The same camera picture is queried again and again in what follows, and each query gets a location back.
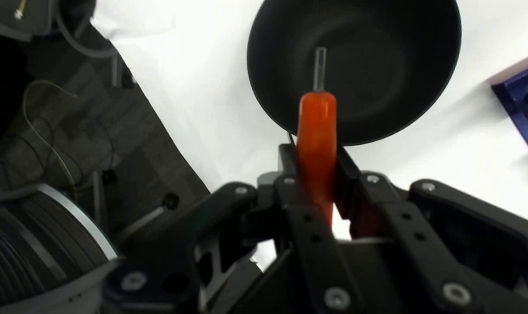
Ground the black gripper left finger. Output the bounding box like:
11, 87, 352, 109
103, 142, 365, 314

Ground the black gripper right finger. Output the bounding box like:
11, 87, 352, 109
333, 146, 528, 314

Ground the black bowl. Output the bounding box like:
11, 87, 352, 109
246, 0, 464, 148

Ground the black knob metal rod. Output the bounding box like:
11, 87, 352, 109
115, 191, 182, 240

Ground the blue rack with orange base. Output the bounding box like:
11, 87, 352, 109
490, 50, 528, 167

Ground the white table cloth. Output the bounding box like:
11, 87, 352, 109
89, 0, 528, 272

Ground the grey equipment box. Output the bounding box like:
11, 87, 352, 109
0, 0, 65, 43

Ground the thin floor cable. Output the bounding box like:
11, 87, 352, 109
20, 76, 82, 188

